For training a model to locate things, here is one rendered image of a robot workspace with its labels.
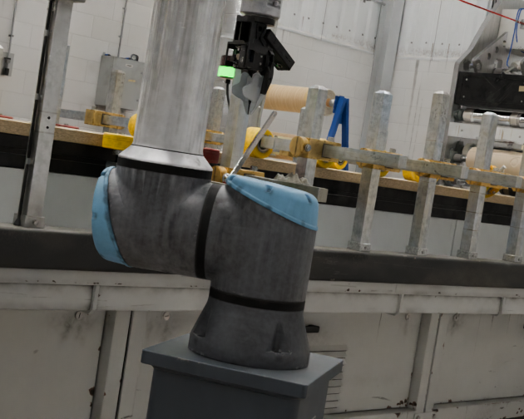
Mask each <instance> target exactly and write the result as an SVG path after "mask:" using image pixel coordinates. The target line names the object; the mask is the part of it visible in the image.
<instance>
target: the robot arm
mask: <svg viewBox="0 0 524 419"><path fill-rule="evenodd" d="M282 2H283V0H241V4H240V14H242V15H244V16H241V15H237V18H236V23H235V33H234V39H233V42H228V43H227V48H226V54H225V64H224V65H226V66H230V67H233V68H235V69H240V70H241V75H240V82H239V83H237V84H235V85H233V86H232V87H231V93H232V94H233V95H234V96H236V97H238V98H239V99H241V100H242V101H243V103H244V108H245V112H246V114H247V115H252V114H253V112H254V111H255V109H256V108H257V107H258V105H259V104H260V103H261V101H262V100H263V98H264V95H265V94H266V93H267V91H268V89H269V86H270V84H271V82H272V80H273V75H274V67H275V68H276V69H277V70H278V71H290V69H291V68H292V66H293V65H294V63H295V61H294V60H293V58H292V57H291V56H290V54H288V52H287V51H286V50H285V48H284V47H283V45H282V44H281V42H280V41H279V39H278V38H277V37H276V36H275V35H274V33H273V32H272V31H271V29H266V28H267V27H274V24H275V20H279V19H280V14H281V8H282ZM225 4H226V0H154V6H153V11H152V17H151V27H150V33H149V38H148V44H147V49H146V59H145V65H144V71H143V77H142V83H141V93H140V99H139V104H138V110H137V115H136V126H135V131H134V137H133V142H132V143H131V145H130V146H129V147H127V148H126V149H125V150H123V151H122V152H121V153H120V154H119V155H118V158H117V163H116V167H115V166H110V167H107V168H105V169H104V170H103V171H102V173H101V176H100V177H99V178H98V181H97V183H96V188H95V192H94V196H93V202H92V210H91V211H92V217H91V230H92V237H93V241H94V245H95V247H96V250H97V251H98V253H99V255H100V256H102V257H103V258H104V259H106V260H108V261H112V262H115V263H119V264H124V265H125V266H127V267H136V268H141V269H149V270H155V271H160V272H164V273H169V274H179V275H183V276H188V277H193V278H198V279H207V280H210V281H211V282H210V292H209V297H208V301H207V303H206V305H205V306H204V308H203V310H202V312H201V314H200V316H199V317H198V319H197V321H196V322H195V325H194V327H193V328H192V329H191V331H190V337H189V342H188V348H189V349H190V350H191V351H192V352H195V353H197V354H199V355H201V356H203V357H207V358H210V359H213V360H216V361H219V362H225V363H229V364H234V365H238V366H242V367H252V368H259V369H268V370H299V369H303V368H306V367H307V366H308V365H309V355H310V350H309V341H308V337H307V333H306V328H305V323H304V305H305V299H306V294H307V289H308V284H309V274H310V269H311V264H312V258H313V252H314V243H315V238H316V233H317V231H318V226H317V223H318V213H319V203H318V201H317V199H316V198H315V197H314V196H313V195H312V194H310V193H308V192H305V191H302V190H297V189H294V188H291V187H288V186H284V185H278V184H275V183H272V182H269V181H264V180H258V179H255V178H250V177H247V176H242V175H234V174H230V175H228V178H226V181H225V182H226V185H217V184H212V183H211V177H212V171H213V169H212V168H211V166H210V164H209V163H208V161H207V160H206V159H205V157H204V155H203V149H204V143H205V133H206V127H207V121H208V116H209V110H210V101H211V95H212V90H213V84H214V79H215V69H216V63H217V57H218V51H219V46H220V36H221V31H222V25H223V20H224V14H225ZM229 49H233V54H232V57H230V60H229V61H228V60H227V57H228V51H229ZM256 72H259V73H260V74H259V73H256ZM253 74H254V75H253Z"/></svg>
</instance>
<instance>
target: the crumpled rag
mask: <svg viewBox="0 0 524 419"><path fill-rule="evenodd" d="M274 179H277V180H283V181H286V182H291V183H299V184H308V185H310V183H309V182H308V179H306V178H304V177H302V178H300V179H299V177H298V174H297V173H296V174H295V175H294V174H293V172H292V173H291V174H290V173H289V174H287V175H286V176H284V175H280V174H279V173H278V174H277V175H276V176H275V177H274Z"/></svg>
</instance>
